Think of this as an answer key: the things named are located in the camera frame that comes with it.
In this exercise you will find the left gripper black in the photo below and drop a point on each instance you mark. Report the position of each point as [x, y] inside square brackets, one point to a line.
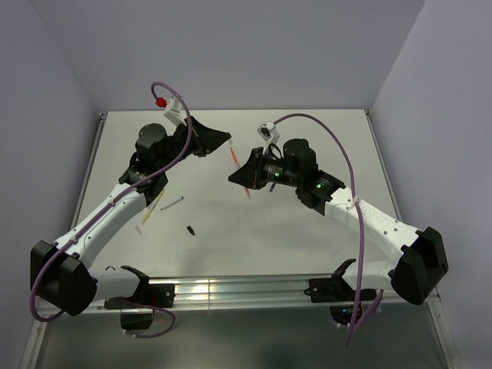
[207, 140]

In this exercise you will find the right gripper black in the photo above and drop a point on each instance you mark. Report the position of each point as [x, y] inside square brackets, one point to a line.
[251, 174]

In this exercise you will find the orange pen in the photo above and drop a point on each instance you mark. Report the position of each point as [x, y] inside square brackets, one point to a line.
[237, 166]

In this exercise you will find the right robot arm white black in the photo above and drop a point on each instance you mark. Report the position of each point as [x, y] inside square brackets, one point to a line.
[416, 259]

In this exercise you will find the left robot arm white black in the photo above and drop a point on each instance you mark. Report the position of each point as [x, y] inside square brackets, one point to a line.
[136, 189]

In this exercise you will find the white pen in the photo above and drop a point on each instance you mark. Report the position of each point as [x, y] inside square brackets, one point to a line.
[176, 201]

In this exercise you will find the yellow pen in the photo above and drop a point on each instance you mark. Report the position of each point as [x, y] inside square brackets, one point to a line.
[152, 206]

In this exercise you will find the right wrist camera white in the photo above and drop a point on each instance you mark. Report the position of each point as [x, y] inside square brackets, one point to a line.
[269, 134]

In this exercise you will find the aluminium rail frame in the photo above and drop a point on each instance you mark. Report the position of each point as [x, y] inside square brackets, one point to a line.
[230, 292]

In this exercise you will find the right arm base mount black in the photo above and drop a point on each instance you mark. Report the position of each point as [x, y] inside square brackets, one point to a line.
[337, 294]

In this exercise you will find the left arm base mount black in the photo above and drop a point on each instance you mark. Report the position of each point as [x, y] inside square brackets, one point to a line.
[156, 297]

